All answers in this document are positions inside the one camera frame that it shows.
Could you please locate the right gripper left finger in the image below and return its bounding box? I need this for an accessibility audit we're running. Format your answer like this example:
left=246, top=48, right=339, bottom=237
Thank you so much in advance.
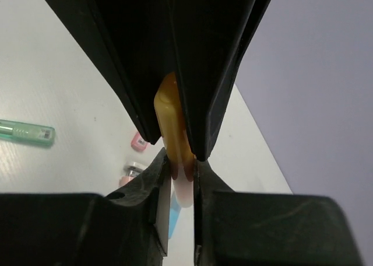
left=1, top=149, right=171, bottom=265

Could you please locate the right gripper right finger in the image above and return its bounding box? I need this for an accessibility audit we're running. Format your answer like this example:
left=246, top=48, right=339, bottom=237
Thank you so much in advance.
left=193, top=161, right=363, bottom=265

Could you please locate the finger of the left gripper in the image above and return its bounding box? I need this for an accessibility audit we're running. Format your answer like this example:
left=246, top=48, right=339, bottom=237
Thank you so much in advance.
left=45, top=0, right=174, bottom=144
left=168, top=0, right=271, bottom=161

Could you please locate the blue highlighter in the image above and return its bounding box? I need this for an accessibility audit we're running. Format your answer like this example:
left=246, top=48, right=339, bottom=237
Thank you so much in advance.
left=168, top=192, right=181, bottom=239

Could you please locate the pink correction tape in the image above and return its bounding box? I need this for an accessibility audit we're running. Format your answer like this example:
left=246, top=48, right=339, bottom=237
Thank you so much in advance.
left=131, top=132, right=148, bottom=152

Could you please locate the orange pink highlighter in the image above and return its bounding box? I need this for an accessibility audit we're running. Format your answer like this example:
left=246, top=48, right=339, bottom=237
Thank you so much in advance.
left=154, top=72, right=195, bottom=208

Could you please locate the pink stapler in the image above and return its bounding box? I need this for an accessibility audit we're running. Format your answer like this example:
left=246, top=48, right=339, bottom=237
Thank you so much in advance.
left=118, top=162, right=147, bottom=187

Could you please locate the green correction tape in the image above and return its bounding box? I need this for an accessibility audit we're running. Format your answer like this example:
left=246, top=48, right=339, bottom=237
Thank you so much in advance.
left=1, top=120, right=55, bottom=147

